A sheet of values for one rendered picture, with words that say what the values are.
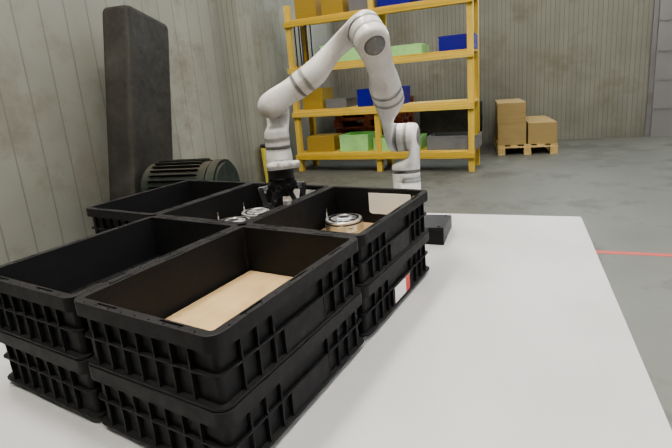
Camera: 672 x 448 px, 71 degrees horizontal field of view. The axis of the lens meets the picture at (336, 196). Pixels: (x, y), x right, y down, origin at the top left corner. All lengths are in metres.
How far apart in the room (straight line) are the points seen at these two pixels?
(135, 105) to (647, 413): 3.70
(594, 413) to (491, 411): 0.15
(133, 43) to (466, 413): 3.71
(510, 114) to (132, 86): 5.32
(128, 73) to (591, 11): 7.26
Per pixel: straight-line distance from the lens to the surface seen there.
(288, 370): 0.76
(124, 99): 4.01
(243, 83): 6.01
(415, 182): 1.52
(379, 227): 0.98
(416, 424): 0.81
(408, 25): 9.26
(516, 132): 7.50
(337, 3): 6.82
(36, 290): 0.92
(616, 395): 0.93
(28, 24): 4.33
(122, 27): 4.14
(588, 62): 9.07
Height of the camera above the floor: 1.21
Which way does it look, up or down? 13 degrees down
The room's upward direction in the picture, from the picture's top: 5 degrees counter-clockwise
